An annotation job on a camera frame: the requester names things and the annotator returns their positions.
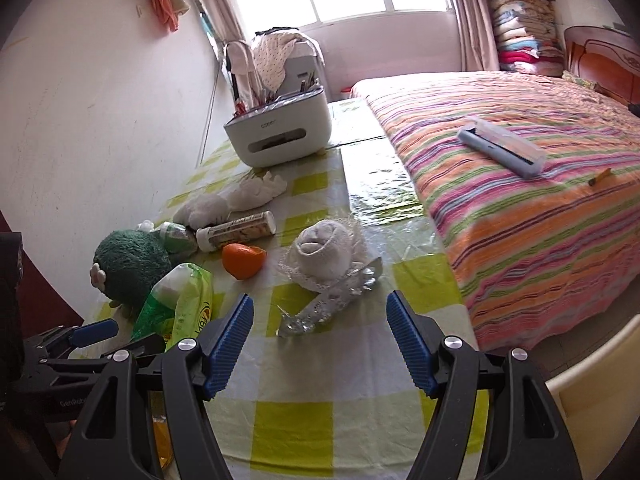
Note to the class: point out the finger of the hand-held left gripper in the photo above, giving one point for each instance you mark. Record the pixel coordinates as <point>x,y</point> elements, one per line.
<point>147,344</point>
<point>95,332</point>

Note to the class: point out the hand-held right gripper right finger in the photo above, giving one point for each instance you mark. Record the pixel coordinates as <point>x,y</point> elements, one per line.
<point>411,347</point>

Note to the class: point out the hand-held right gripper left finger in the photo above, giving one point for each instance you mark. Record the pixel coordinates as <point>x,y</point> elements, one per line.
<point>229,347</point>

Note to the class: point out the orange peel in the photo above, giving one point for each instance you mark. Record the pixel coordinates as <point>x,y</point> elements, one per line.
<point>243,261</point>

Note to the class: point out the silver foil wrapper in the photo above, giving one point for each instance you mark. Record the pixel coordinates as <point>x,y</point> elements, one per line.
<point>325,307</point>

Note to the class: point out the yellow snack wrapper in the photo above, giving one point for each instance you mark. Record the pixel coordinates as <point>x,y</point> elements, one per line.
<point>162,440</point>

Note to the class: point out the white plastic bin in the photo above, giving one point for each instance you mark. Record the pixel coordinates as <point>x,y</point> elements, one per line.
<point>595,400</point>

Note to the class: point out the green plush toy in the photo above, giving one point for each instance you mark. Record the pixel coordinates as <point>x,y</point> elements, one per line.
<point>130,265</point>

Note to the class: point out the green checkered tablecloth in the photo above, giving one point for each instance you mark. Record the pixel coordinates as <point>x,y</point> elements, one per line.
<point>310,410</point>

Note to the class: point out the green white plastic bag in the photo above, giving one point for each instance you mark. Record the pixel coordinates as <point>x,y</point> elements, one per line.
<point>175,237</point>

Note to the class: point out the cylindrical snack tube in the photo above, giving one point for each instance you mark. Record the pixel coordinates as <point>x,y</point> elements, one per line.
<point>235,230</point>

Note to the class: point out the white rolled sock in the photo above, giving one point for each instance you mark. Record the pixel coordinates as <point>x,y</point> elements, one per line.
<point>320,255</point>

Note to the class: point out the white fluffy cloth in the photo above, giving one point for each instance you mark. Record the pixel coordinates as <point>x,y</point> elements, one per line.
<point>200,210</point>

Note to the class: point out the crumpled white tissue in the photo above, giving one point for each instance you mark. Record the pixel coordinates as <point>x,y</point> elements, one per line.
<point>255,192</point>

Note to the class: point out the striped bed sheet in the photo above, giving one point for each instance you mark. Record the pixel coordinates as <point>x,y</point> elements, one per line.
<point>525,235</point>

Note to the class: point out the grey remote control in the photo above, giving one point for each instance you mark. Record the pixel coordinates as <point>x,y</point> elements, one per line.
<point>495,150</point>

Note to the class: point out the white desk organizer box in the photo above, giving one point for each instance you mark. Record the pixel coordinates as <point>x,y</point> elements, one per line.
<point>275,127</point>

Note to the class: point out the white hanging garment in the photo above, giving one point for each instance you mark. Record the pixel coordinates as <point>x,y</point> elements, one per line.
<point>241,72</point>

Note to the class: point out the white appliance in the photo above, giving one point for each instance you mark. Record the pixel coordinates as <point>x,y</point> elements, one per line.
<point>305,67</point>

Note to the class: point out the spotted white cloth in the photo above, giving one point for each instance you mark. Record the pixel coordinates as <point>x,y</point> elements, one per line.
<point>275,55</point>

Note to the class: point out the floral pillow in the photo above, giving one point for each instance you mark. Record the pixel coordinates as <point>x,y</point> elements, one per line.
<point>580,81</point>

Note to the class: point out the stack of folded blankets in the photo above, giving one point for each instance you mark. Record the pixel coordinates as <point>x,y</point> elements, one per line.
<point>522,30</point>

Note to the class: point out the wooden headboard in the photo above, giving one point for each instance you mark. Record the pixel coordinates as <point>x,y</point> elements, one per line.
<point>600,55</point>

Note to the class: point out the orange cloth on wall hook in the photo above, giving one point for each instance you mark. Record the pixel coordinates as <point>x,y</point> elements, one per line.
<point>165,5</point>

